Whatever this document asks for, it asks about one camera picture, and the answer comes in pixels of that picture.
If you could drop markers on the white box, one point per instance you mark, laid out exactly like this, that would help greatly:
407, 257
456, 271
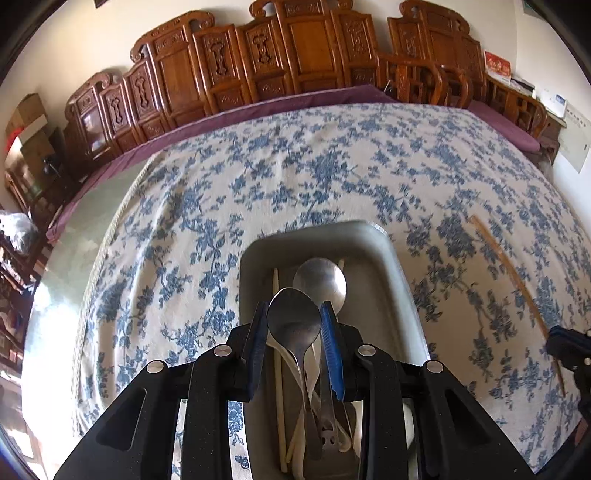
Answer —
554, 101

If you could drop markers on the blue floral tablecloth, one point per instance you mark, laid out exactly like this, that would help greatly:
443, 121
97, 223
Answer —
277, 161

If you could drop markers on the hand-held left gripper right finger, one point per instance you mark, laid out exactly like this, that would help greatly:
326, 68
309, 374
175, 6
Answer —
333, 355

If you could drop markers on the long purple seat cushion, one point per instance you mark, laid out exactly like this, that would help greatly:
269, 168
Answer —
184, 129

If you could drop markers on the carved wooden armchair sofa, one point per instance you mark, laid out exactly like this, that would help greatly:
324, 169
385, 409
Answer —
443, 46

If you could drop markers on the white plastic bag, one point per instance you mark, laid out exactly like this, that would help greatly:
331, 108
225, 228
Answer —
16, 230

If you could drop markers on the small cream spoon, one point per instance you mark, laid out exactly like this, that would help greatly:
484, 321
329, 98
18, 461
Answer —
286, 353

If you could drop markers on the short purple seat cushion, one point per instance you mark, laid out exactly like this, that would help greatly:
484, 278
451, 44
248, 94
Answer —
503, 122

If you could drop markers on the stack of cardboard boxes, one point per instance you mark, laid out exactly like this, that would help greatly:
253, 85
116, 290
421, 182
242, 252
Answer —
27, 120

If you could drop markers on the metal spoon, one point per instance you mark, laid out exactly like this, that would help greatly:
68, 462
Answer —
323, 281
293, 323

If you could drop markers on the grey utensil container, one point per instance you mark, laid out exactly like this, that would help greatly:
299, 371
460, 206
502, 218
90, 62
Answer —
258, 286

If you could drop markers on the long carved wooden sofa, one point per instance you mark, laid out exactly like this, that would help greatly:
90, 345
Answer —
304, 46

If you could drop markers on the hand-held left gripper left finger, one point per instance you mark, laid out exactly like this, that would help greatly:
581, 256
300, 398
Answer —
256, 350

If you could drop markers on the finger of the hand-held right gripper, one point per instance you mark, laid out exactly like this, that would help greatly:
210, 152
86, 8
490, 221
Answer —
585, 387
568, 344

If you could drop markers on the white wall calendar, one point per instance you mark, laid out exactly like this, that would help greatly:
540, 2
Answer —
577, 134

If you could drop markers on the wooden chair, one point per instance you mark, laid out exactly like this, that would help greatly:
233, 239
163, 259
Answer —
37, 184

